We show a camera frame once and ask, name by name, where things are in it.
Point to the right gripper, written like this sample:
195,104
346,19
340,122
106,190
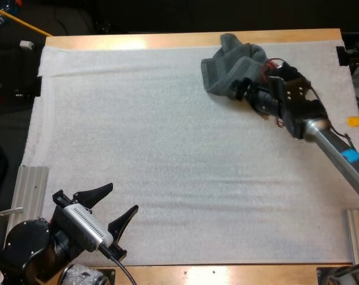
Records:
271,95

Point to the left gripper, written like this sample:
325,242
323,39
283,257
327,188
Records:
62,228

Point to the grey-green towel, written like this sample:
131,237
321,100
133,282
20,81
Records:
236,68

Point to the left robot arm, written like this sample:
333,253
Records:
25,246

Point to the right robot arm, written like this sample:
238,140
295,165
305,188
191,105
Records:
334,145

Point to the dark table clamp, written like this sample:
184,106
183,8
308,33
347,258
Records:
342,56

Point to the orange table clip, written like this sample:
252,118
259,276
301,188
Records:
353,122

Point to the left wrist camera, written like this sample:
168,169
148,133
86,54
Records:
86,225

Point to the ribbed aluminium rail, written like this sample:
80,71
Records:
31,190
356,234

